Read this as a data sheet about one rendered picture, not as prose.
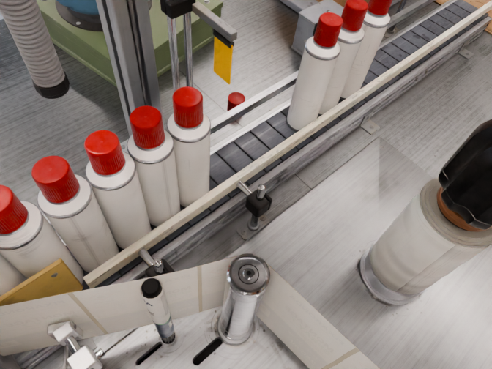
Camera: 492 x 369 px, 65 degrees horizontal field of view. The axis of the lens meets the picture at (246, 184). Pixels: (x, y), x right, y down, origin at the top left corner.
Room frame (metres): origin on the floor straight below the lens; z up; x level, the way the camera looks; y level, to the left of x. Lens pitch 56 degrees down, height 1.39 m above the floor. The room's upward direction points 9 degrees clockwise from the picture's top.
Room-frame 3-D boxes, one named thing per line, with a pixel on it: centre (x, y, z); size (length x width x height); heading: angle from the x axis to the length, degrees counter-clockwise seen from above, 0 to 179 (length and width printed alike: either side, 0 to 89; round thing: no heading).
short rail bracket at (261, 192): (0.30, -0.02, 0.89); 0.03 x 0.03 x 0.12; 50
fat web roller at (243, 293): (0.12, -0.01, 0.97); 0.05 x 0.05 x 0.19
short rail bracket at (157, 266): (0.18, 0.10, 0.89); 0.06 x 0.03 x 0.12; 50
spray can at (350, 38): (0.54, -0.12, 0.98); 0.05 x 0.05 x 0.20
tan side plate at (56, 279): (0.10, 0.21, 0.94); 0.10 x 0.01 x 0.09; 140
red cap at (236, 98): (0.55, 0.04, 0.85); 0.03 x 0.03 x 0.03
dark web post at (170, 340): (0.10, 0.06, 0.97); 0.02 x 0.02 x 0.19
